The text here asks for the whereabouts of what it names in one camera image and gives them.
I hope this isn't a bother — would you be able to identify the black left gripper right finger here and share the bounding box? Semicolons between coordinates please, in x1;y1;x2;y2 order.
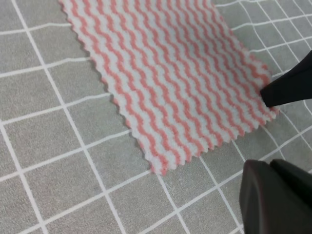
260;52;312;108

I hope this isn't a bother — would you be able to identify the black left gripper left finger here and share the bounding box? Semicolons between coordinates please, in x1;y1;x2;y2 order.
239;159;312;234

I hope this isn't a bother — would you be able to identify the pink white striped towel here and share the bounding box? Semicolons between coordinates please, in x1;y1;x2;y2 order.
60;0;278;175

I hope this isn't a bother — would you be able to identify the grey checked tablecloth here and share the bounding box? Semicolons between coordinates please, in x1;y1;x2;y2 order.
0;0;312;234

